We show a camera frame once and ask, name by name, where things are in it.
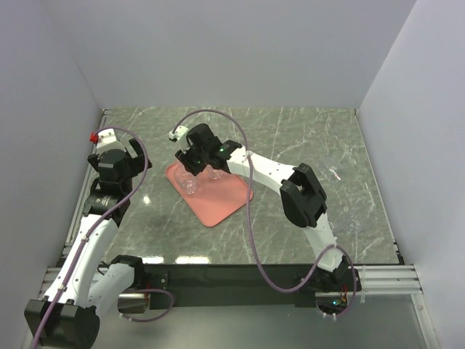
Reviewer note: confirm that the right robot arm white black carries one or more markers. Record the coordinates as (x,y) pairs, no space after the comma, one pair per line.
(301,194)

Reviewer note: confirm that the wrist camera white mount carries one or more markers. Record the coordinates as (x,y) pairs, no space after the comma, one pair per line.
(179,136)
(106,140)

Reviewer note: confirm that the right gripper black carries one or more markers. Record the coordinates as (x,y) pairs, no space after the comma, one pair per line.
(184,159)

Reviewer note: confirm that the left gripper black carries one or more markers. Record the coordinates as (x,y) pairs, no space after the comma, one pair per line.
(138,163)

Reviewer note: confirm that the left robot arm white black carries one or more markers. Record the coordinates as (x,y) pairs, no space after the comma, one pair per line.
(69,313)

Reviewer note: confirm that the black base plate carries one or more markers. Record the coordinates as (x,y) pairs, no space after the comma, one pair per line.
(205,285)

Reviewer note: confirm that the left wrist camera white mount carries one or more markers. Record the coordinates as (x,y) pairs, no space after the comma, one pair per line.
(106,140)

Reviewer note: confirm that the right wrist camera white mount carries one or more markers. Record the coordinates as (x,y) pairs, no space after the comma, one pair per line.
(179,136)

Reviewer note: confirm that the clear glass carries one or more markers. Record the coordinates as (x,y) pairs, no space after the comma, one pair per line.
(214,174)
(185,180)

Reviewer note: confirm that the salmon pink plastic tray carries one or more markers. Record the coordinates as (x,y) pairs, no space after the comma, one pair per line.
(214,200)

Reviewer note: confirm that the clear glass near right arm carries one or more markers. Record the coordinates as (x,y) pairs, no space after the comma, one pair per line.
(350,222)

